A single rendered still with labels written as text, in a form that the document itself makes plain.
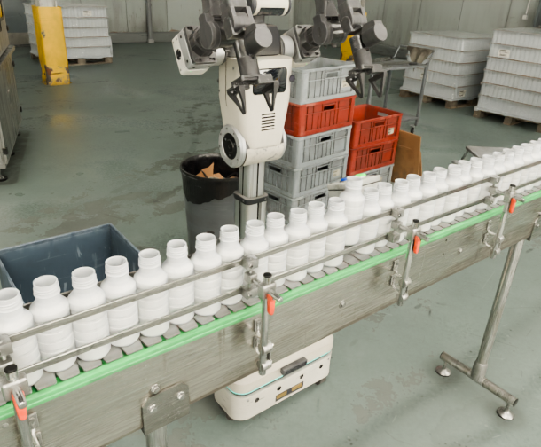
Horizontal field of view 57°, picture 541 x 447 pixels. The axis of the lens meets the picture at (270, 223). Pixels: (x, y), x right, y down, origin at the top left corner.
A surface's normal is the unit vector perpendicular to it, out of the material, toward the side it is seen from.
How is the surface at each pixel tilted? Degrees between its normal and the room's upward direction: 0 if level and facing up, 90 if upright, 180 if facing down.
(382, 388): 0
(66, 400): 90
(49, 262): 90
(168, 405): 90
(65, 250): 90
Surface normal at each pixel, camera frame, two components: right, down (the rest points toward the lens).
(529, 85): -0.76, 0.24
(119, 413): 0.61, 0.37
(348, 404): 0.05, -0.90
